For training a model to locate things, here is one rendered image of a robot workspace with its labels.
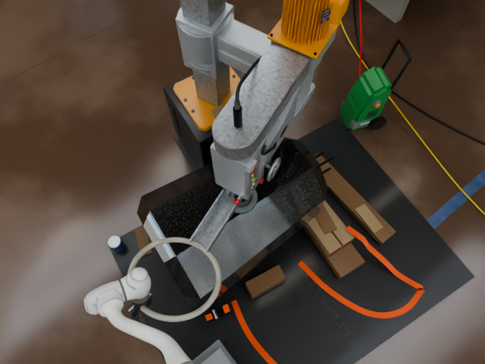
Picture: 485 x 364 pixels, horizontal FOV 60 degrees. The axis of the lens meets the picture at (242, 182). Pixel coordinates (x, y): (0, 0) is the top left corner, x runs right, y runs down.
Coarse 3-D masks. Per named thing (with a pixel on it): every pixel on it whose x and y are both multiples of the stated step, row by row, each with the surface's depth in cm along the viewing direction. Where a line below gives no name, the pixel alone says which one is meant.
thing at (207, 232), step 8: (224, 192) 247; (216, 200) 241; (224, 200) 245; (232, 200) 245; (240, 200) 243; (216, 208) 243; (224, 208) 243; (232, 208) 238; (208, 216) 239; (216, 216) 241; (224, 216) 241; (200, 224) 235; (208, 224) 240; (216, 224) 239; (224, 224) 236; (200, 232) 238; (208, 232) 238; (216, 232) 238; (200, 240) 236; (208, 240) 236; (208, 248) 229
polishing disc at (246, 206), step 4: (228, 192) 267; (232, 196) 266; (252, 196) 266; (256, 196) 266; (248, 200) 265; (252, 200) 265; (256, 200) 265; (240, 204) 263; (244, 204) 263; (248, 204) 263; (252, 204) 263; (240, 208) 262; (244, 208) 262; (248, 208) 262; (240, 212) 262
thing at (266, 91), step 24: (288, 48) 211; (264, 72) 205; (288, 72) 205; (240, 96) 199; (264, 96) 199; (288, 96) 204; (216, 120) 193; (264, 120) 193; (216, 144) 194; (240, 144) 187
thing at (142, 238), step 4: (136, 228) 351; (140, 228) 351; (136, 232) 350; (140, 232) 350; (144, 232) 349; (136, 236) 348; (140, 236) 348; (144, 236) 348; (148, 236) 348; (136, 240) 346; (140, 240) 346; (144, 240) 346; (148, 240) 346; (140, 244) 345; (144, 244) 345; (140, 248) 343; (148, 252) 342
